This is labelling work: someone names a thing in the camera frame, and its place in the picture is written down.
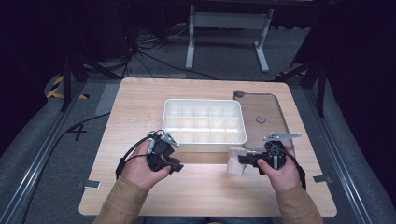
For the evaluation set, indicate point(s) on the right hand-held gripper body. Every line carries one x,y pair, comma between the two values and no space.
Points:
275,152

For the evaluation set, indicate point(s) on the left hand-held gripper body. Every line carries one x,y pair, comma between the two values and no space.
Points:
162,147

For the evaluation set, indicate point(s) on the beige sock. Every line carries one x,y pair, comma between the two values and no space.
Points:
235,163

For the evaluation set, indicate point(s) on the white divided storage box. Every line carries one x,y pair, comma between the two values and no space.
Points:
204,123

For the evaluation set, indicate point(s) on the person's right hand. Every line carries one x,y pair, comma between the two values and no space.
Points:
281,177

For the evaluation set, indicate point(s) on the person's left hand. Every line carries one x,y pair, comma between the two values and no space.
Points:
140,169

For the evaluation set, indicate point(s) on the clear box lid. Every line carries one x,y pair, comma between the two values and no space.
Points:
263,109

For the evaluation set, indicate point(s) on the grey tape strip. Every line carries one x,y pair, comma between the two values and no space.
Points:
322,179
90,184

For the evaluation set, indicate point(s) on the black tripod stand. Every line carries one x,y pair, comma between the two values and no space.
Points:
320,90
66,84

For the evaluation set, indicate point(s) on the yellow black floor tape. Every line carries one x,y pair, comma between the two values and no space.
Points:
53,92

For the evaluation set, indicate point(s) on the white metal stand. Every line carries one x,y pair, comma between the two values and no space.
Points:
229,20

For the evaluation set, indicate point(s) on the aluminium floor rail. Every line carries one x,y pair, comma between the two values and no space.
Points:
339,149
34,165

